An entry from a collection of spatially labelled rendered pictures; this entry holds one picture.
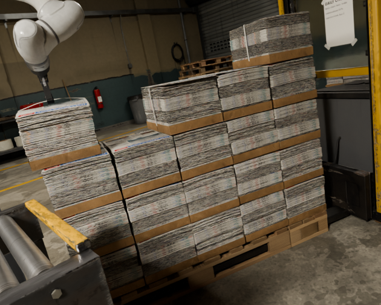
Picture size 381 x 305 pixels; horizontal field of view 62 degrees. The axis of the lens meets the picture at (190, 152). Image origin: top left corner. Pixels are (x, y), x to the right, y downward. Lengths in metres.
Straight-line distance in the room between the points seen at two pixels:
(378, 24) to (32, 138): 1.72
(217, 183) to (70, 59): 7.22
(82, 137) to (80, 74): 7.15
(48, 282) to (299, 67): 1.57
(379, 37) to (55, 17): 1.53
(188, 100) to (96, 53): 7.38
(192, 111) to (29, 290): 1.08
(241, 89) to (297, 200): 0.74
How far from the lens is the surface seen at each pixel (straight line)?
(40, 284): 0.64
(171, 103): 1.47
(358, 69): 2.15
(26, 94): 8.12
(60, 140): 1.41
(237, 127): 1.62
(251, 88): 1.65
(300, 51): 1.84
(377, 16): 1.96
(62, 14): 1.34
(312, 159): 1.94
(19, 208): 1.11
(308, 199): 2.00
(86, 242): 0.69
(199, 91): 1.52
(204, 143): 1.55
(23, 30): 1.26
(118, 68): 8.99
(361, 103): 2.26
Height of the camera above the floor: 1.10
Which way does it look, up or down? 14 degrees down
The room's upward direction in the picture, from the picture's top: 11 degrees counter-clockwise
